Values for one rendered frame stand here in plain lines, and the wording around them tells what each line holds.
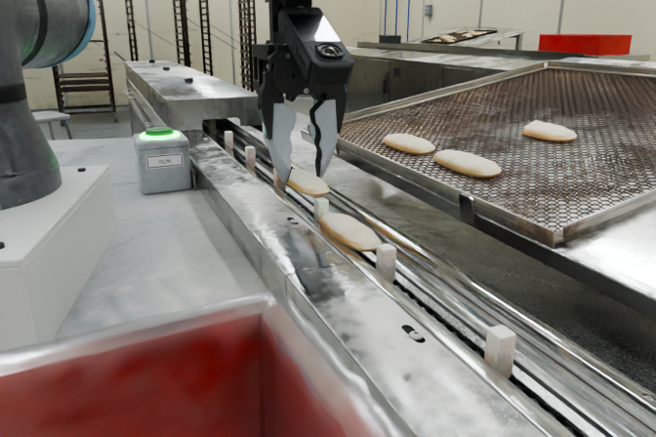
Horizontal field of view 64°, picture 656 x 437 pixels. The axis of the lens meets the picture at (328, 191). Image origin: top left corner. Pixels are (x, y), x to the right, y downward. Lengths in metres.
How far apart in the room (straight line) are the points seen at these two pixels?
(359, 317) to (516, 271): 0.23
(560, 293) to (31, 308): 0.42
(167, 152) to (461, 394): 0.57
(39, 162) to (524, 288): 0.45
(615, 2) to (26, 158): 4.78
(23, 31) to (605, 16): 4.77
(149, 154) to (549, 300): 0.54
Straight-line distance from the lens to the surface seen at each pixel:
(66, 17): 0.64
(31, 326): 0.43
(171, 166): 0.77
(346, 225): 0.52
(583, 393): 0.35
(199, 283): 0.51
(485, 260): 0.56
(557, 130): 0.68
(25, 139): 0.54
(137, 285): 0.52
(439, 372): 0.32
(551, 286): 0.53
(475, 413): 0.29
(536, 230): 0.44
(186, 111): 1.02
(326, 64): 0.50
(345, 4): 8.37
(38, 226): 0.46
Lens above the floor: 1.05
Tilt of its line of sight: 17 degrees down
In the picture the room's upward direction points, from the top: straight up
